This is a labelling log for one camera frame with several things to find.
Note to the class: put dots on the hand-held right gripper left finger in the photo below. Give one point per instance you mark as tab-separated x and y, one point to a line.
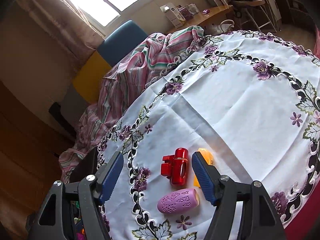
112	177

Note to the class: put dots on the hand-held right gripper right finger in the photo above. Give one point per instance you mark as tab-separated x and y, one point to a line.
203	177

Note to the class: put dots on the red plastic clip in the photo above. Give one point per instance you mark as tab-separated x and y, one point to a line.
178	165

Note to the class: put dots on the orange plastic object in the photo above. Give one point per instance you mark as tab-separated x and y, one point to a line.
207	156

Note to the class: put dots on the purple patterned oval object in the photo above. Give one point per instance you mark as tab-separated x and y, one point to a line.
175	201

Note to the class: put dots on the white floral embroidered tablecloth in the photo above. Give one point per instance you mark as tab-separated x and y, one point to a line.
225	105

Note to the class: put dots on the black cushion panel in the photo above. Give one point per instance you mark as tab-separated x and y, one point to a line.
60	117

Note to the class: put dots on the white cushion panel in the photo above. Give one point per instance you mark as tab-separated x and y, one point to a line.
75	102

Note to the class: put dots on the yellow cushion panel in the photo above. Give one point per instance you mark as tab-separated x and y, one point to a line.
90	77

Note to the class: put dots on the pink green striped cloth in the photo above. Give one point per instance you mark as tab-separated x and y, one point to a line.
130	75

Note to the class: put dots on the blue cushion panel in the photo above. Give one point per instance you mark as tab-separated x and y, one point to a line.
122	42

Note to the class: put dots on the white plastic bag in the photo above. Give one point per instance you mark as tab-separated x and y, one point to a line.
223	27

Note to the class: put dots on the wooden desk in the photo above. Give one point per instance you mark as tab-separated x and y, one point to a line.
205	20

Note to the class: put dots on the white cardboard box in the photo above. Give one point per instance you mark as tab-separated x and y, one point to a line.
173	16

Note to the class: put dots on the purple cardboard box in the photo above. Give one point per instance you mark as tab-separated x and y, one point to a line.
185	12

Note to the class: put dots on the metal folding stool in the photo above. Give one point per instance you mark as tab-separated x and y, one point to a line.
252	3

